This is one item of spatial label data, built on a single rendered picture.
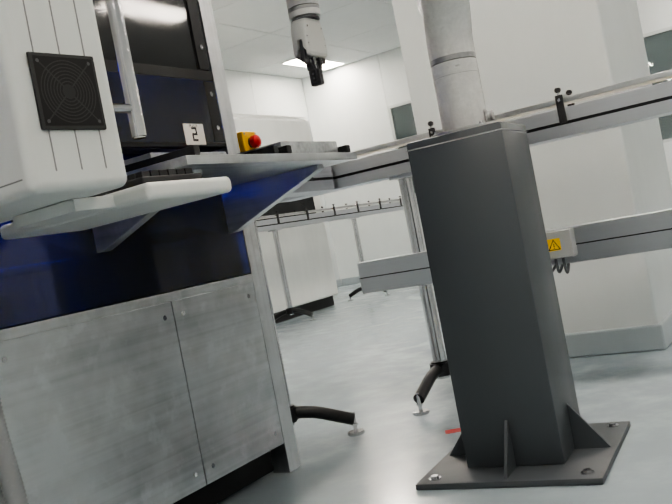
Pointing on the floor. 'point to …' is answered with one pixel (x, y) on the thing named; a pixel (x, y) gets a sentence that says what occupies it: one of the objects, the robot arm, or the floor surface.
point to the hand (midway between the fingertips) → (316, 77)
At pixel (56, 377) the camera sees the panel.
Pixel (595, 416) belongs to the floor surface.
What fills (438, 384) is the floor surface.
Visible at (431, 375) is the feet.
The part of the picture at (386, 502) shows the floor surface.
